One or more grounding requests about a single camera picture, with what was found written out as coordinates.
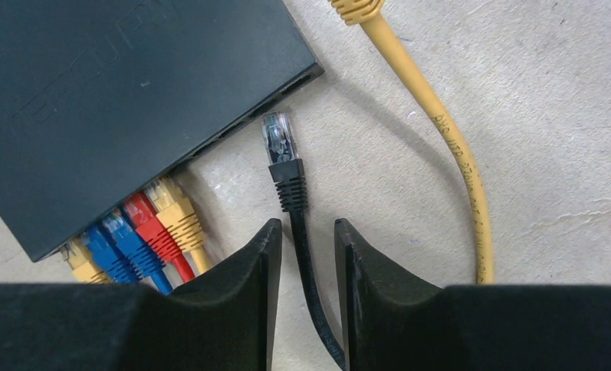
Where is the black ethernet cable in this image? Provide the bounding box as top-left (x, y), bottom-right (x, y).
top-left (261, 111), bottom-right (347, 371)

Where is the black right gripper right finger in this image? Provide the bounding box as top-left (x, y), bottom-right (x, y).
top-left (334, 219), bottom-right (611, 370)

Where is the blue ethernet cable lower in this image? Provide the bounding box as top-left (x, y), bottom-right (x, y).
top-left (82, 225), bottom-right (141, 286)

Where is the yellow ethernet cable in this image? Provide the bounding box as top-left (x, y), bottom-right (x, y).
top-left (144, 177), bottom-right (214, 275)
top-left (329, 0), bottom-right (495, 286)

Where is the red ethernet cable lower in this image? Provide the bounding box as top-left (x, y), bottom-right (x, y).
top-left (123, 192), bottom-right (197, 284)

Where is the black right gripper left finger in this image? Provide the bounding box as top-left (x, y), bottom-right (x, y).
top-left (0, 219), bottom-right (282, 370)

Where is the black network switch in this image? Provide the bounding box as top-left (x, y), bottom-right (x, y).
top-left (0, 1), bottom-right (323, 262)

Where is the blue ethernet cable upper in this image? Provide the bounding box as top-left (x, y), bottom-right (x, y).
top-left (101, 210), bottom-right (174, 296)

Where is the blue ethernet cable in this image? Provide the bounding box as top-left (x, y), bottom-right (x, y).
top-left (101, 210), bottom-right (174, 296)
top-left (82, 225), bottom-right (141, 286)

